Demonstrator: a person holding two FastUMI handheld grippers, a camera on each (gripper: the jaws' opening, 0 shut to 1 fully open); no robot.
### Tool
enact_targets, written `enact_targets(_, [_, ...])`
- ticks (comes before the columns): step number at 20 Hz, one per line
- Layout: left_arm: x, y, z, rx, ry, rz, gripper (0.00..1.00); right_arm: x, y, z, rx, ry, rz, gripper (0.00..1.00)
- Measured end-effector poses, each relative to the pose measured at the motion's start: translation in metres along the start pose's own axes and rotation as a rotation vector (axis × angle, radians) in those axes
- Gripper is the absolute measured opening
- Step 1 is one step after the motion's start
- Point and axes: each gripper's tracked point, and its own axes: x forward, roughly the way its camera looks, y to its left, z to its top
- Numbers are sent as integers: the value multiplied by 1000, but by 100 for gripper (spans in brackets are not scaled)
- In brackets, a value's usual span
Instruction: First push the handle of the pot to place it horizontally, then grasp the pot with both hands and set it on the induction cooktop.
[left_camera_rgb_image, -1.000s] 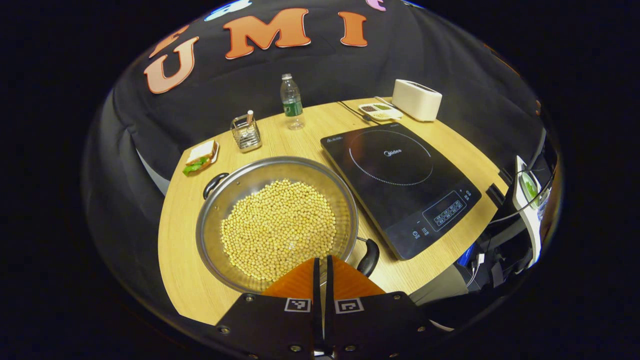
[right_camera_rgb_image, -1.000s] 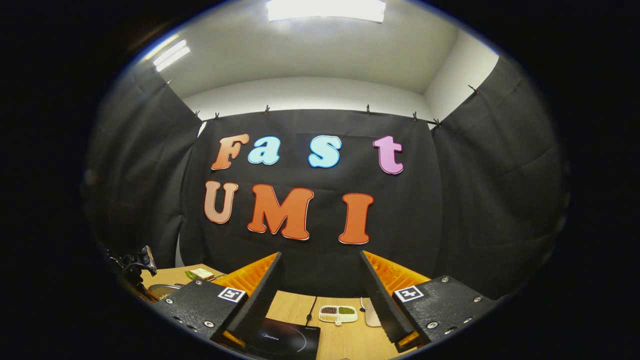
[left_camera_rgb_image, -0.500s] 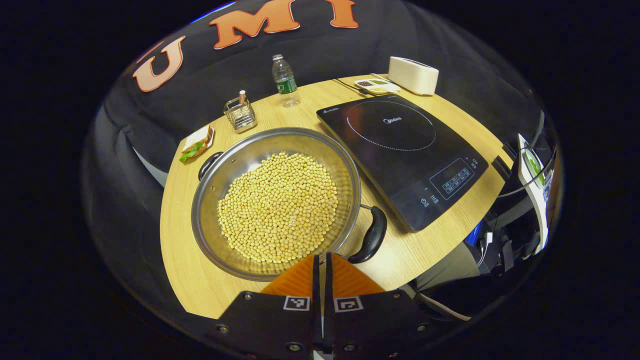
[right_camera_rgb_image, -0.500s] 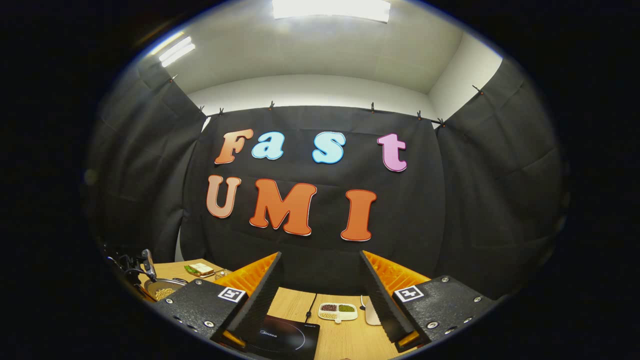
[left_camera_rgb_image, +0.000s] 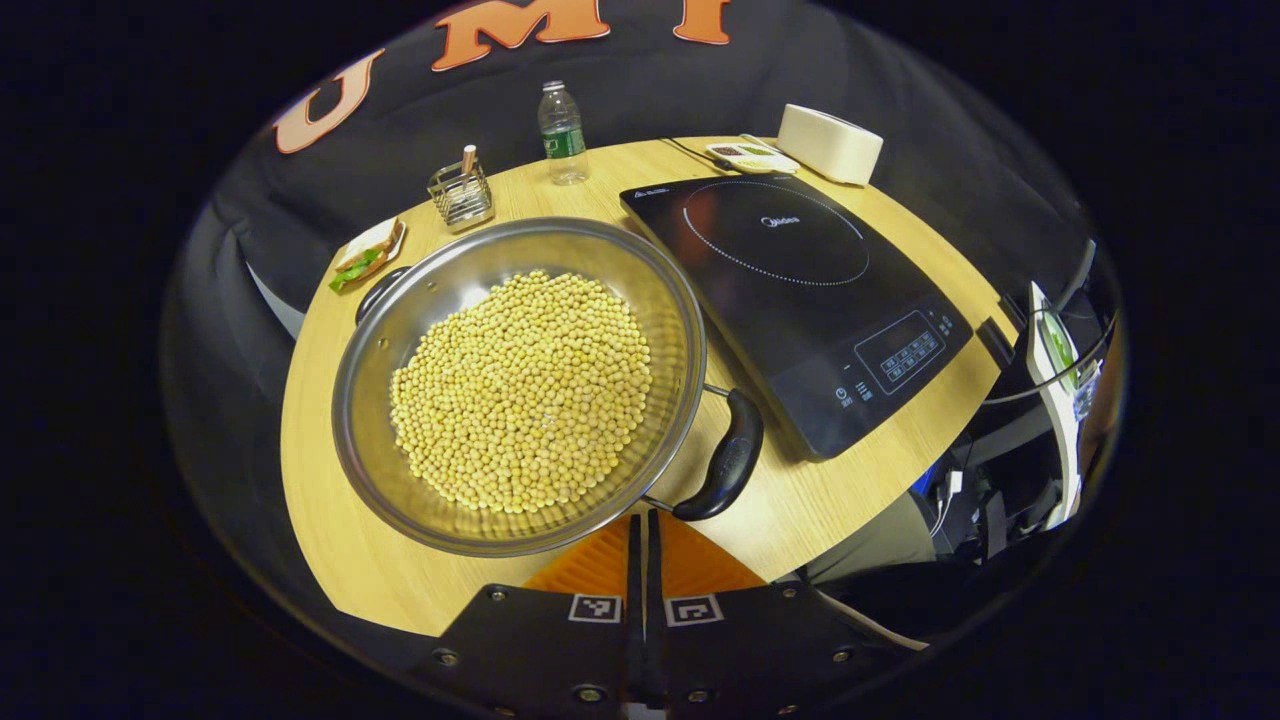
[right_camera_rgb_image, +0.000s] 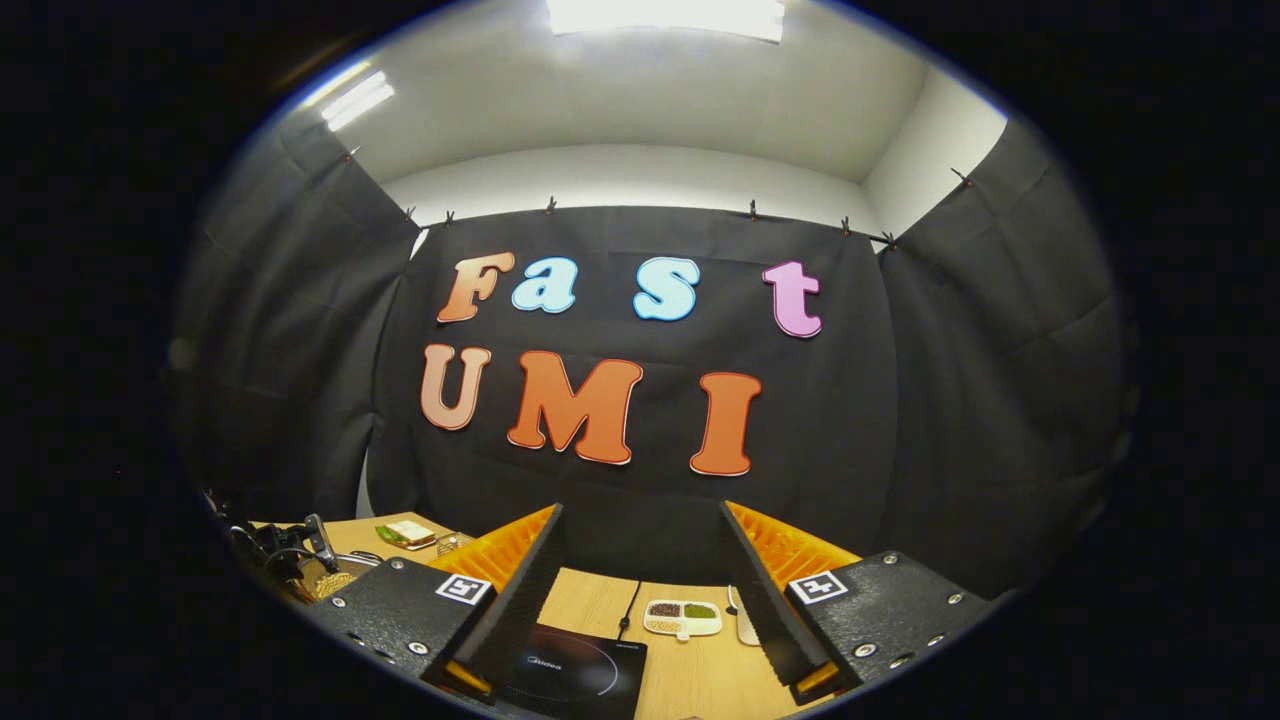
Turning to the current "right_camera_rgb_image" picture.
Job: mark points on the black induction cooktop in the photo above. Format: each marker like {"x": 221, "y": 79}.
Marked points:
{"x": 590, "y": 670}

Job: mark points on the row of small cloth clips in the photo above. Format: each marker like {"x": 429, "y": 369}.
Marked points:
{"x": 550, "y": 206}

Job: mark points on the large ceiling light panel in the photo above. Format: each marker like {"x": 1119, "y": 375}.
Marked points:
{"x": 665, "y": 15}

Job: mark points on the white box device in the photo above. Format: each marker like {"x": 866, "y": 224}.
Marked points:
{"x": 745, "y": 625}

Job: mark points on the white divided dish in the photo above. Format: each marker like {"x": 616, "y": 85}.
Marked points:
{"x": 683, "y": 618}

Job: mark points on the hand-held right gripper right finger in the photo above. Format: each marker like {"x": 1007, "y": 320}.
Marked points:
{"x": 775, "y": 620}

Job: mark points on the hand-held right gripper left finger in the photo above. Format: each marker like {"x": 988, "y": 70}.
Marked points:
{"x": 520, "y": 610}

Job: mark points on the black backdrop cloth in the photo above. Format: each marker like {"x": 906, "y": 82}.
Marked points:
{"x": 950, "y": 400}

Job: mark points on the small ceiling light panel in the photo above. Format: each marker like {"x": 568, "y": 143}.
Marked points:
{"x": 357, "y": 100}

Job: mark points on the sandwich with lettuce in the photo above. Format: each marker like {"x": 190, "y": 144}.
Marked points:
{"x": 408, "y": 533}

